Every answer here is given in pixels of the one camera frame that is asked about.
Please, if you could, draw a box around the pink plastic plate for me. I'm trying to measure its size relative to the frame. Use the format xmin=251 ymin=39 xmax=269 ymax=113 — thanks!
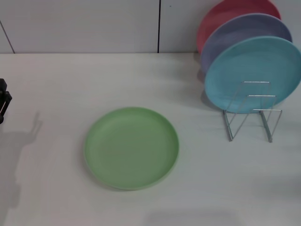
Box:
xmin=197 ymin=0 xmax=282 ymax=55

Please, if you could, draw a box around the green plastic plate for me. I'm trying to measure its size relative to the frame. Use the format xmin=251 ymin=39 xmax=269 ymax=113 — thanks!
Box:
xmin=84 ymin=106 xmax=180 ymax=191

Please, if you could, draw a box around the purple plastic plate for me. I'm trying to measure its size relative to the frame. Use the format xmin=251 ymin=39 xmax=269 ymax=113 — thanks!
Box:
xmin=200 ymin=13 xmax=293 ymax=73

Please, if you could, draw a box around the light blue plastic plate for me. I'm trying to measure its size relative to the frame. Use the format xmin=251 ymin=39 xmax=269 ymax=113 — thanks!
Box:
xmin=204 ymin=36 xmax=301 ymax=114

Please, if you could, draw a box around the metal wire plate rack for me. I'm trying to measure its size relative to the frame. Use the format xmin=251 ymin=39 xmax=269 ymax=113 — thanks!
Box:
xmin=222 ymin=81 xmax=283 ymax=143

